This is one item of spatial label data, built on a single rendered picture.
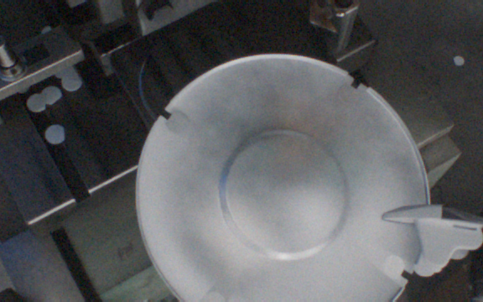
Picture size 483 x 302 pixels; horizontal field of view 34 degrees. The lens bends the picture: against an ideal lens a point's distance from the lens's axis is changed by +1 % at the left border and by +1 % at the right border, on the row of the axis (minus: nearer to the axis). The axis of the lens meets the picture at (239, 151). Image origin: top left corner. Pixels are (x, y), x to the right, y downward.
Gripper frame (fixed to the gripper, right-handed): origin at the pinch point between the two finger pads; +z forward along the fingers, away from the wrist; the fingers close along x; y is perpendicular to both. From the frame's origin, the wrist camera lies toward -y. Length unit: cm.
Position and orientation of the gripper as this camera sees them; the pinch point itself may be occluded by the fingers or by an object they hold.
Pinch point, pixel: (395, 212)
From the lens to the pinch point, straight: 79.1
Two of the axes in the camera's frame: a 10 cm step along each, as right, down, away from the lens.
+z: -9.9, -1.5, -0.2
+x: -0.7, 3.6, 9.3
